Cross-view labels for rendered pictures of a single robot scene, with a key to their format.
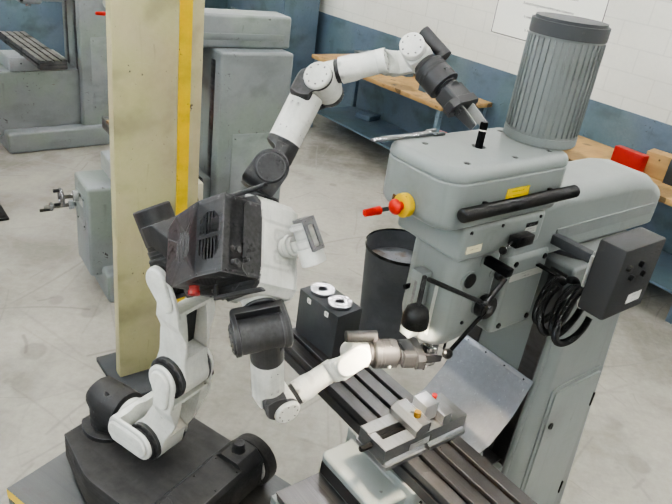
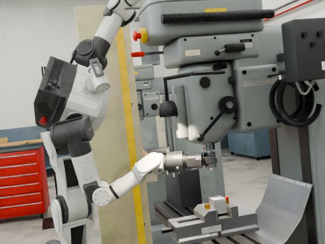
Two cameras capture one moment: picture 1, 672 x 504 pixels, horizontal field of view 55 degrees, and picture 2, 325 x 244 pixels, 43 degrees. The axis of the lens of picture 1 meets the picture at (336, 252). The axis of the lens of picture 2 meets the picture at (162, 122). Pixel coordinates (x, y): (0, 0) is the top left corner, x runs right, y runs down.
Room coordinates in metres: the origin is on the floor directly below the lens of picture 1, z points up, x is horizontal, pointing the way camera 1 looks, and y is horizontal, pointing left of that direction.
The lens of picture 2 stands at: (0.03, -0.88, 1.50)
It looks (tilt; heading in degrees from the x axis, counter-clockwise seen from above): 3 degrees down; 25
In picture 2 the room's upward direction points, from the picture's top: 6 degrees counter-clockwise
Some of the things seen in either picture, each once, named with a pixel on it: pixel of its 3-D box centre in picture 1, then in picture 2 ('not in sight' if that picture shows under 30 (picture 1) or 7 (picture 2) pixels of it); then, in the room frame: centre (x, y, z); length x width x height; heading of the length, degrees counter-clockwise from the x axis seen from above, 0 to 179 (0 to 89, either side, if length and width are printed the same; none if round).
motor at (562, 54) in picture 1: (554, 81); not in sight; (1.80, -0.51, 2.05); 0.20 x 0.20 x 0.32
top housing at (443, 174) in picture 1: (475, 174); (199, 19); (1.64, -0.33, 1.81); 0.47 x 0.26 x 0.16; 131
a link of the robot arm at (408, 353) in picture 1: (400, 354); (188, 161); (1.61, -0.23, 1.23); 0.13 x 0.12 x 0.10; 16
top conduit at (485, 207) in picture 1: (521, 201); (218, 16); (1.54, -0.44, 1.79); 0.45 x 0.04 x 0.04; 131
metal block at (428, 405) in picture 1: (424, 406); (217, 205); (1.61, -0.34, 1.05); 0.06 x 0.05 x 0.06; 40
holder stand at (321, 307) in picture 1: (328, 317); (182, 183); (2.05, -0.01, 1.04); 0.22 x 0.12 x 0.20; 44
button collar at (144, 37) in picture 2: (404, 205); (142, 35); (1.48, -0.15, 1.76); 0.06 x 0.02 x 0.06; 41
